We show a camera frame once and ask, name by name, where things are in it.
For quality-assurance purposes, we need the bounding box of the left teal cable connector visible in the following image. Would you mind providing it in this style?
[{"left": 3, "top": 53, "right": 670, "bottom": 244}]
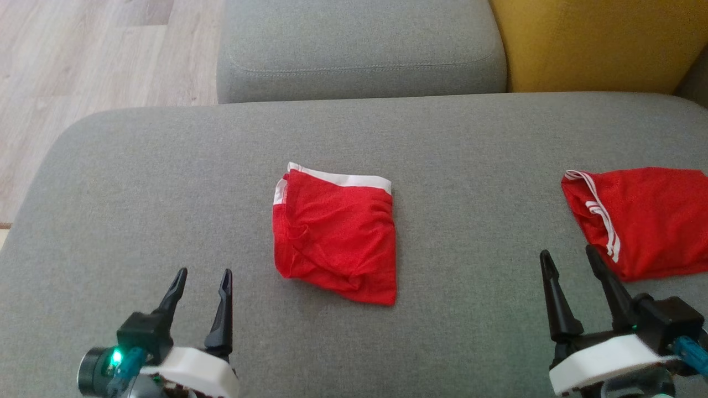
[{"left": 107, "top": 347, "right": 148, "bottom": 396}]

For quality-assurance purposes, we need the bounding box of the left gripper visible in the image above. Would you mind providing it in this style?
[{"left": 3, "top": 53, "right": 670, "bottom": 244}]
[{"left": 117, "top": 268, "right": 240, "bottom": 398}]

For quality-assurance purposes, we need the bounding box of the yellow and grey sofa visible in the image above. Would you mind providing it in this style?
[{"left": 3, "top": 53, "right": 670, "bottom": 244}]
[{"left": 0, "top": 91, "right": 708, "bottom": 398}]

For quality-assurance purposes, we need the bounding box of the red basketball jersey white trim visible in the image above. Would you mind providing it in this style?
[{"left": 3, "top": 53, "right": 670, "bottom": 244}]
[{"left": 561, "top": 166, "right": 708, "bottom": 283}]

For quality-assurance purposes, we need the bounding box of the grey sofa seat cushion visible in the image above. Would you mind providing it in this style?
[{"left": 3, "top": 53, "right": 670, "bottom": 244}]
[{"left": 216, "top": 0, "right": 508, "bottom": 104}]

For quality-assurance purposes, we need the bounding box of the yellow sofa backrest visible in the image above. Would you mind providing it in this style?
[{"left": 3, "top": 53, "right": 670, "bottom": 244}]
[{"left": 488, "top": 0, "right": 708, "bottom": 95}]

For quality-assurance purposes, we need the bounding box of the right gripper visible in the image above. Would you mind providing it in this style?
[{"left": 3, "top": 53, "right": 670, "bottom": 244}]
[{"left": 539, "top": 244, "right": 706, "bottom": 396}]

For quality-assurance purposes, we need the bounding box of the teal cable connector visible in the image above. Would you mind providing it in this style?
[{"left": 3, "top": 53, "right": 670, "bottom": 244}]
[
  {"left": 668, "top": 336, "right": 708, "bottom": 378},
  {"left": 107, "top": 347, "right": 148, "bottom": 396}
]

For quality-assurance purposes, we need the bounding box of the red shorts white waistband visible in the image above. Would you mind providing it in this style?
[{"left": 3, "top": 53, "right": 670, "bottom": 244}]
[{"left": 272, "top": 161, "right": 398, "bottom": 307}]

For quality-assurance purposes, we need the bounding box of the right teal cable connector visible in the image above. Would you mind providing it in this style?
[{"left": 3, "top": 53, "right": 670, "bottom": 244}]
[{"left": 668, "top": 336, "right": 708, "bottom": 378}]

